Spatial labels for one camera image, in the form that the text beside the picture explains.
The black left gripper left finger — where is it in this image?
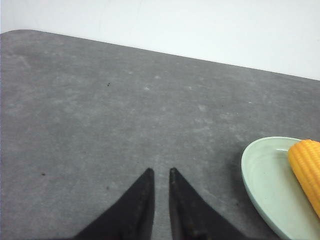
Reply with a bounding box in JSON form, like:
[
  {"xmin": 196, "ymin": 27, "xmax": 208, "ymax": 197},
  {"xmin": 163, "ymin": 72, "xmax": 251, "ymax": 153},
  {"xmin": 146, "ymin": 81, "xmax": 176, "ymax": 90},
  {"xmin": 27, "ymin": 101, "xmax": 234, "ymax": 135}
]
[{"xmin": 74, "ymin": 168, "xmax": 155, "ymax": 240}]

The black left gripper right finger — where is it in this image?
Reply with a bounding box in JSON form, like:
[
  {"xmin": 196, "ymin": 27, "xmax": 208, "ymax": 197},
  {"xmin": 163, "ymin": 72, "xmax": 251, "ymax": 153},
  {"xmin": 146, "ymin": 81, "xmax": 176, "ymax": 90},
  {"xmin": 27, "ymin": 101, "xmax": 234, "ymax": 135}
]
[{"xmin": 169, "ymin": 167, "xmax": 246, "ymax": 240}]

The yellow corn cob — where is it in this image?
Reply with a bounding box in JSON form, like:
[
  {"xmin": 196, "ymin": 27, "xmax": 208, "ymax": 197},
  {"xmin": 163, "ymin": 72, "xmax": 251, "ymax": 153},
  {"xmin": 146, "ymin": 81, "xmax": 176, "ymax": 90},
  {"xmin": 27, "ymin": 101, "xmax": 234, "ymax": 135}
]
[{"xmin": 288, "ymin": 139, "xmax": 320, "ymax": 216}]

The light green plate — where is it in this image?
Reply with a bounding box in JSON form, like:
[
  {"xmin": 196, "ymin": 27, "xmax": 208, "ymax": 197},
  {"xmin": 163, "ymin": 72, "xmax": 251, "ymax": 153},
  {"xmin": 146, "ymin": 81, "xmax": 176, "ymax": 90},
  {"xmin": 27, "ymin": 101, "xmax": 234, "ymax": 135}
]
[{"xmin": 241, "ymin": 136, "xmax": 320, "ymax": 240}]

